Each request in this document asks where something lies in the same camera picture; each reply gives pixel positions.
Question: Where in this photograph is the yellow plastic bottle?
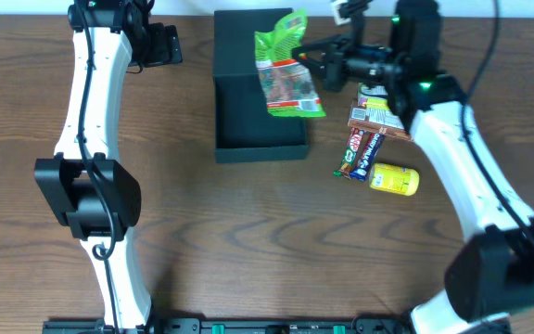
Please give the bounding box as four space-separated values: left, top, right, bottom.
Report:
369 163 420 197

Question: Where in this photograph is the green snack bag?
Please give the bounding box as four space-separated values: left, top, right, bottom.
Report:
254 9 326 118

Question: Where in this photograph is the blue Dairy Milk bar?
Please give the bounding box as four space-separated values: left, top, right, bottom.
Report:
350 134 386 182

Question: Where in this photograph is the brown chocolate box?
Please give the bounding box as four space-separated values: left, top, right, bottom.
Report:
348 104 413 141

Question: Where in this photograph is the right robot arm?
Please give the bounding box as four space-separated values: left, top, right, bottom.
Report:
292 0 534 333

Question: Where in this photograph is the yellow green snack box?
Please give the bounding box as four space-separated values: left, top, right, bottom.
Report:
358 83 389 110

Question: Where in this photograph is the red KitKat bar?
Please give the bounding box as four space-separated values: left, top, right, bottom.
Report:
333 128 364 178

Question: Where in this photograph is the left black cable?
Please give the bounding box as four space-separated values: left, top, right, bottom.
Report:
72 0 124 333

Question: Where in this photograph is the black cardboard box with lid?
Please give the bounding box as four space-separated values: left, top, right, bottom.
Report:
212 7 309 163

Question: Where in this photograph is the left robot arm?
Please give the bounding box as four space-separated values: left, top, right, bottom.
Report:
34 0 183 333

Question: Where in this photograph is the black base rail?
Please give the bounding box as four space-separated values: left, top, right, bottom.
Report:
41 316 413 334

